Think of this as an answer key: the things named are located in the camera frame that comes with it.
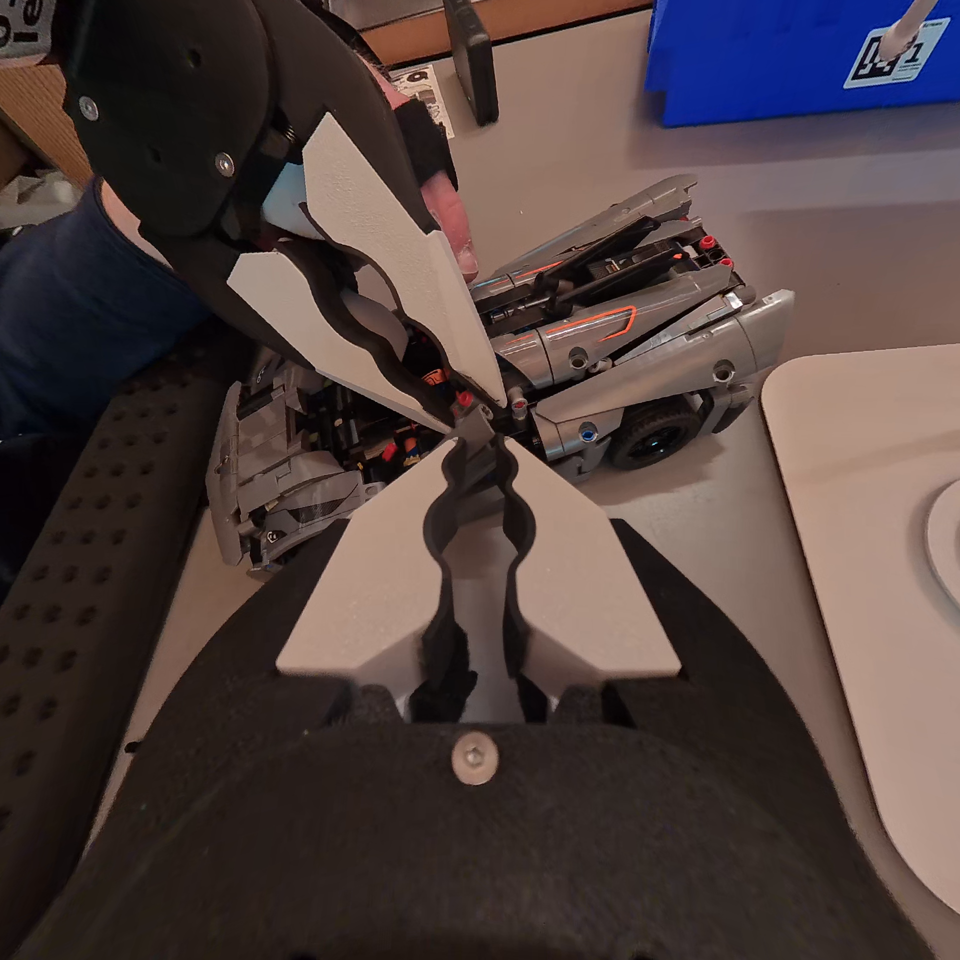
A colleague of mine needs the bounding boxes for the black power bank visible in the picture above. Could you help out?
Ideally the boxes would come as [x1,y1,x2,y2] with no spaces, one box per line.
[442,0,501,127]

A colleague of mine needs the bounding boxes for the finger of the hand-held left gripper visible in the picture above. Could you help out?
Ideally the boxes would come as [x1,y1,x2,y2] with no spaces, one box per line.
[225,238,459,438]
[298,111,510,410]

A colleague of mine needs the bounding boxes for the person's left forearm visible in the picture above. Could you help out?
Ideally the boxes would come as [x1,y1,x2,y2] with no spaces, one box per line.
[101,176,175,264]

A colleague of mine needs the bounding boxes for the white book stand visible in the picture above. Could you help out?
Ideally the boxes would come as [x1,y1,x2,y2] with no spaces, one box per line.
[761,0,960,912]

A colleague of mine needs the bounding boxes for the person's left hand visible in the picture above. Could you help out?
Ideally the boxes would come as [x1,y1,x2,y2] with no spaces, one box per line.
[418,168,481,286]

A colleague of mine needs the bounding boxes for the grey orange lego car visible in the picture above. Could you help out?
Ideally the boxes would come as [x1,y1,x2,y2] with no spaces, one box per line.
[206,174,796,579]

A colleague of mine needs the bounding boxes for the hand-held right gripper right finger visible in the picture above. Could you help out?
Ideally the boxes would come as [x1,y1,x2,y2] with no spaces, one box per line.
[497,437,684,712]

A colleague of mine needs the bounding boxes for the blue storage bin white tag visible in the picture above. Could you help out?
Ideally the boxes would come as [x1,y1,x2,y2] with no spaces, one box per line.
[643,0,960,129]

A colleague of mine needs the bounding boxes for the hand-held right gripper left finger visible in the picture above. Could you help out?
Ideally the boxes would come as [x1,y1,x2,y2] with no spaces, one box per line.
[274,437,464,710]

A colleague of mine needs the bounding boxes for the lego sticker sheet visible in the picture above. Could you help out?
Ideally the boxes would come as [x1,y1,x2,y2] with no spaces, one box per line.
[388,63,456,140]

